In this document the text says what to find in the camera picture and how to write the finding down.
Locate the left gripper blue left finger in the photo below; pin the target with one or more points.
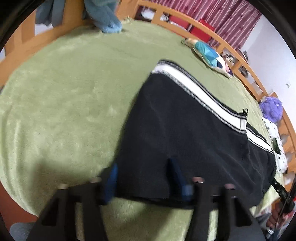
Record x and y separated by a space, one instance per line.
109 179

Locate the left red chair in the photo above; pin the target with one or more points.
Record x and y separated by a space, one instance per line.
178 22

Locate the light blue fleece garment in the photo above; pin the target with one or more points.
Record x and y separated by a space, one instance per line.
102 14

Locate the green plush bed blanket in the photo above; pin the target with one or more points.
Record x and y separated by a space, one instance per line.
62 111

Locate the geometric patterned cushion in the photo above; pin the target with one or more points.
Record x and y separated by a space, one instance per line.
209 56

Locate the dark red striped curtain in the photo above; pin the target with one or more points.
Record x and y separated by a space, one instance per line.
232 20

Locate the person's right hand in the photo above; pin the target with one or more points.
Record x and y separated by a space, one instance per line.
277 219

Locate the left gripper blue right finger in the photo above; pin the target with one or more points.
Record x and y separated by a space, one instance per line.
179 187

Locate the dark green item on pillow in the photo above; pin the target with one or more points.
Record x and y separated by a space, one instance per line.
275 146

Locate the black pants with white stripe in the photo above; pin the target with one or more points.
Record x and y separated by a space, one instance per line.
174 116

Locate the purple plush toy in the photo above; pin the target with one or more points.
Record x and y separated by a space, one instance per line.
272 109

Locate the white floral pillow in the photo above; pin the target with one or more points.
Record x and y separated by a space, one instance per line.
281 160

